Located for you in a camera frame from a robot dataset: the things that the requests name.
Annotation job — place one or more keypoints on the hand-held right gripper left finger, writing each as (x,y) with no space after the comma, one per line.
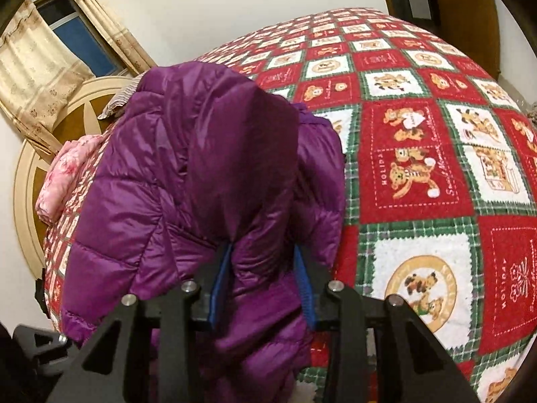
(220,289)

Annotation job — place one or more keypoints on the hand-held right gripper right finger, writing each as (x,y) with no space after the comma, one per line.
(305,289)

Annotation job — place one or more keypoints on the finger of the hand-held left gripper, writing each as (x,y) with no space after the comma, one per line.
(46,357)

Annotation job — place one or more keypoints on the purple puffer jacket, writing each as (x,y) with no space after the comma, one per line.
(168,176)

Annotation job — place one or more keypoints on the red bear print bedspread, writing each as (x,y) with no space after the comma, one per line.
(419,168)

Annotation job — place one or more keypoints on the pink folded blanket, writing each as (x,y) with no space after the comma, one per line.
(63,176)

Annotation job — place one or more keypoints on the striped pillow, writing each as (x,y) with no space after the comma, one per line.
(119,100)

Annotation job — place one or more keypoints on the cream wooden headboard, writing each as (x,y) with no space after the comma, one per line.
(79,109)

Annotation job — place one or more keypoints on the wide beige curtain with valance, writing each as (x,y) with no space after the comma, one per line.
(37,75)

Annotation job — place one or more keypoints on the narrow beige curtain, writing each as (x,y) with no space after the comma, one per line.
(109,29)

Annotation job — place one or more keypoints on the window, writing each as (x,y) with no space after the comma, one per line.
(79,33)

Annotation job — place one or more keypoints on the brown wooden door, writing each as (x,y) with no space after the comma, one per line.
(470,29)

